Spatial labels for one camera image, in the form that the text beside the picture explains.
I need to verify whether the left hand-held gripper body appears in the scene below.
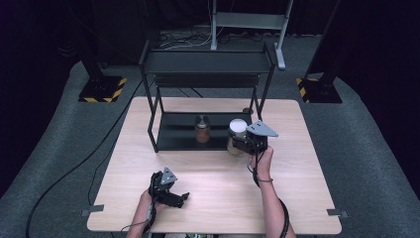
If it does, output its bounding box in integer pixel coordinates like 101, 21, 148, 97
148, 166, 181, 204

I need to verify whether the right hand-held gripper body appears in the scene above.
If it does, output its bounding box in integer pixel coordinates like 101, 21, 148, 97
236, 119, 279, 156

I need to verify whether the glass jar of pale powder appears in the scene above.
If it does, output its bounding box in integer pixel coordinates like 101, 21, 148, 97
226, 118, 249, 157

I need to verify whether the glass jar of orange-brown powder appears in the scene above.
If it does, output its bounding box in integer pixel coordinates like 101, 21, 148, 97
194, 114, 212, 144

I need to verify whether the black metal rack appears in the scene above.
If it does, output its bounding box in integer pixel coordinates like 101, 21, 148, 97
138, 40, 278, 154

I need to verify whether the person's left hand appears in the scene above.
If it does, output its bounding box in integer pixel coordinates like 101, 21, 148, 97
139, 189, 166, 214

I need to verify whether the person's right hand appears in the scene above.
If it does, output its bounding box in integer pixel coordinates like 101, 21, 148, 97
250, 146, 275, 186

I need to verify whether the black stand with striped base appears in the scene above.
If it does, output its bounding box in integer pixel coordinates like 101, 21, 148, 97
73, 19, 129, 104
295, 0, 344, 104

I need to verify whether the grey metal stand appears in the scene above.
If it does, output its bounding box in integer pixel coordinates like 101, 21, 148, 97
210, 0, 294, 71

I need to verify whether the left hand-held gripper cable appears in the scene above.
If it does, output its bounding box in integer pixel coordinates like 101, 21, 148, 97
120, 201, 157, 236

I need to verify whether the grey table bracket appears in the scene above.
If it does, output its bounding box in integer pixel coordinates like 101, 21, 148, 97
326, 208, 349, 219
80, 204, 105, 218

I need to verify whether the long black floor cable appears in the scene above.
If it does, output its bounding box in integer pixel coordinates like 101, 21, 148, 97
25, 78, 145, 238

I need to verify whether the bundle of floor cables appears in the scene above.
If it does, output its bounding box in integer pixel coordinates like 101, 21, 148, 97
157, 29, 213, 52

